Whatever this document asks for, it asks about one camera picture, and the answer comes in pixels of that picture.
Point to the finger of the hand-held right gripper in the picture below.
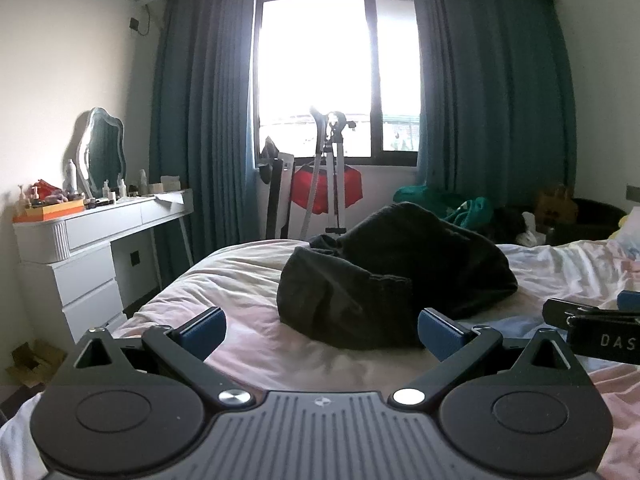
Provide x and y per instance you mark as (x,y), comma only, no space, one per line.
(565,311)
(630,301)

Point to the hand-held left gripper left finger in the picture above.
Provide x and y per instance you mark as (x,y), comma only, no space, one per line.
(202,332)

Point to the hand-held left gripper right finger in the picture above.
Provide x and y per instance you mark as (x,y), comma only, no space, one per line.
(440,332)

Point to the dark green garment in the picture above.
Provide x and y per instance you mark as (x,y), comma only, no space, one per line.
(400,260)

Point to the black and white clothes pile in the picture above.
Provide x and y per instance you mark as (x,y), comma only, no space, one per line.
(510,225)

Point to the bed with pale duvet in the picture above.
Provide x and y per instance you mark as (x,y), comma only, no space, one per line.
(240,280)

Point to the pale yellow pillow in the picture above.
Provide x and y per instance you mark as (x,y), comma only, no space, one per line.
(629,227)

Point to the black armchair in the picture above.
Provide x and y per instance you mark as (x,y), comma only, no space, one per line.
(595,215)

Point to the brown paper bag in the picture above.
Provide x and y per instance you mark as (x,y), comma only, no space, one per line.
(552,205)

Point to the white dressing table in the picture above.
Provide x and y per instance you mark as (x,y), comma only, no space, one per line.
(85,270)

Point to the green cloth pile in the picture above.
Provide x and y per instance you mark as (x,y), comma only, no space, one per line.
(425,197)

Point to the white paper sheet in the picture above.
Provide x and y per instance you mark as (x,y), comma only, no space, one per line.
(170,199)

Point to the tissue box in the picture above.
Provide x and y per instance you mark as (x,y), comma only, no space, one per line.
(169,184)

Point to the white standing appliance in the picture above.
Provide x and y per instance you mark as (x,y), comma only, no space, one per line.
(284,200)

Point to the small white bottle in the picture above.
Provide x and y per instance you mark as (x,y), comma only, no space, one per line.
(106,191)
(142,181)
(121,189)

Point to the cardboard box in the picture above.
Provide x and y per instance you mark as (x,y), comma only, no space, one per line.
(35,360)

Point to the red cloth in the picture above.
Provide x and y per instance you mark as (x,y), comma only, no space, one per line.
(351,185)

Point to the dark cloth on appliance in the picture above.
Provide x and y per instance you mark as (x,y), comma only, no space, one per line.
(268,157)

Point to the silver tripod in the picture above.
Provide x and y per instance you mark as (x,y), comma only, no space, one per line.
(336,170)

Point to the orange tray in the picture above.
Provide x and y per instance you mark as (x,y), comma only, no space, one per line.
(50,212)

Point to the purple soft item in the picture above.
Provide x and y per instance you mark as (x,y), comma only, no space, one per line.
(62,196)

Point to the wavy-edged mirror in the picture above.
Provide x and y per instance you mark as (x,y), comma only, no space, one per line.
(105,145)

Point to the teal curtain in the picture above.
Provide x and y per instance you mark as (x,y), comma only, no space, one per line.
(490,85)
(200,110)

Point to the dark-framed window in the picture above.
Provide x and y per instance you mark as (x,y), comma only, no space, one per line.
(310,60)

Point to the black wall socket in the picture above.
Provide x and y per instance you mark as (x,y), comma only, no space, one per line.
(133,24)

